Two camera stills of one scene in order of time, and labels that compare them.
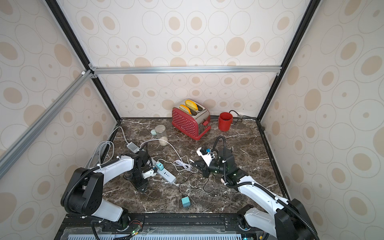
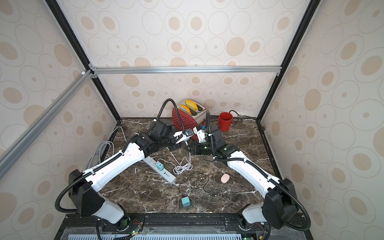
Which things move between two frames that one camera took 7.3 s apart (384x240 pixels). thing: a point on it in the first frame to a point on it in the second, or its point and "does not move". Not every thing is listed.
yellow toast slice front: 185,108 does not move
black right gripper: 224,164 to 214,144
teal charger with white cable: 159,166 does not move
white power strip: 163,174 does not move
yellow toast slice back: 191,104 does not move
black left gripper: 140,186 to 177,146
